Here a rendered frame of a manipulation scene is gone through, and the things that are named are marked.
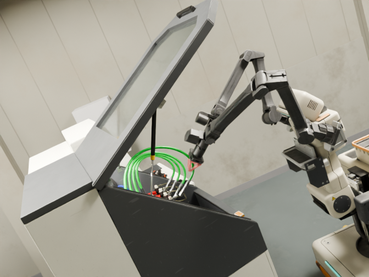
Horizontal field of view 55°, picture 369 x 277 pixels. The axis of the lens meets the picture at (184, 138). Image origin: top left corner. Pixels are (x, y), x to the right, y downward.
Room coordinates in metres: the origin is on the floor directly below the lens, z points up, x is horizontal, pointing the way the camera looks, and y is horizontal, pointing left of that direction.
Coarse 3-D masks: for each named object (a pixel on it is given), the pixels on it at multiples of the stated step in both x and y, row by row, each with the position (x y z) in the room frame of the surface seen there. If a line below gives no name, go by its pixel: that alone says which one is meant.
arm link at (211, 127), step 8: (248, 88) 1.48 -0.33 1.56; (264, 88) 1.40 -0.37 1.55; (240, 96) 1.52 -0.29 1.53; (248, 96) 1.47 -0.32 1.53; (256, 96) 1.43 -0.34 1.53; (232, 104) 1.55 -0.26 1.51; (240, 104) 1.51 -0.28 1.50; (248, 104) 1.50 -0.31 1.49; (224, 112) 1.58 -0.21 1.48; (232, 112) 1.54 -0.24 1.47; (240, 112) 1.54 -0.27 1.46; (216, 120) 1.62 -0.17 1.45; (224, 120) 1.58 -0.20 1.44; (232, 120) 1.57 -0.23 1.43; (208, 128) 1.67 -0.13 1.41; (216, 128) 1.61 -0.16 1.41; (224, 128) 1.60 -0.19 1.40; (208, 136) 1.64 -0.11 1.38; (216, 136) 1.63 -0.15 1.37
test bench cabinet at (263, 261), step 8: (264, 256) 1.47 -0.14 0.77; (248, 264) 1.44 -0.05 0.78; (256, 264) 1.45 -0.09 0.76; (264, 264) 1.47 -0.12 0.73; (272, 264) 1.48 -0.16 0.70; (240, 272) 1.43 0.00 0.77; (248, 272) 1.44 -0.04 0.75; (256, 272) 1.45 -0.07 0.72; (264, 272) 1.46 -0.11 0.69; (272, 272) 1.48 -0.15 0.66
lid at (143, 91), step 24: (216, 0) 1.67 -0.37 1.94; (168, 24) 2.12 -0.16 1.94; (192, 24) 1.72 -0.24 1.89; (168, 48) 1.81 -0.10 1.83; (192, 48) 1.46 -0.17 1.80; (144, 72) 1.90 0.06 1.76; (168, 72) 1.45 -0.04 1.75; (120, 96) 2.02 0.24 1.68; (144, 96) 1.58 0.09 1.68; (120, 120) 1.65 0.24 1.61; (144, 120) 1.37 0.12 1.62; (96, 144) 1.67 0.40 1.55; (120, 144) 1.33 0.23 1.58; (96, 168) 1.39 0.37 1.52
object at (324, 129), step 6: (318, 126) 1.57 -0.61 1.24; (324, 126) 1.57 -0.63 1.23; (330, 126) 1.56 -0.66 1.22; (324, 132) 1.55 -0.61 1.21; (330, 132) 1.54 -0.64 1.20; (336, 132) 1.52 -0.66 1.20; (318, 138) 1.57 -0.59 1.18; (324, 138) 1.55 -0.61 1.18; (330, 138) 1.54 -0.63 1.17; (336, 138) 1.52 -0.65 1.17; (330, 144) 1.53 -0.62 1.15
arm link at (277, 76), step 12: (264, 72) 1.46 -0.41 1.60; (276, 72) 1.44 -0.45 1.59; (264, 84) 1.41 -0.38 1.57; (276, 84) 1.40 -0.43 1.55; (288, 84) 1.40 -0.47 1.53; (288, 96) 1.45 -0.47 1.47; (288, 108) 1.49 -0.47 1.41; (300, 108) 1.51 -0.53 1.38; (300, 120) 1.52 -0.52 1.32; (300, 132) 1.53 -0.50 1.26
